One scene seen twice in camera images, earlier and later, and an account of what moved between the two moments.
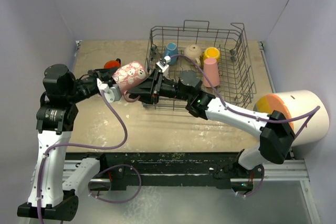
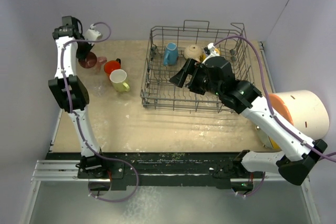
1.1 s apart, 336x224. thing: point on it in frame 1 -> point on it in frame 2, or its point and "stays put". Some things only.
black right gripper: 149,89 -> 191,67
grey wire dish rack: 217,57 stays put
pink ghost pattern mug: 127,75 -> 92,61
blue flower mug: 171,50 stays put
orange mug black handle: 113,64 stays put
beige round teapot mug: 193,52 stays put
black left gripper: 101,74 -> 82,56
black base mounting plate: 117,169 stays put
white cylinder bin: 301,102 stays put
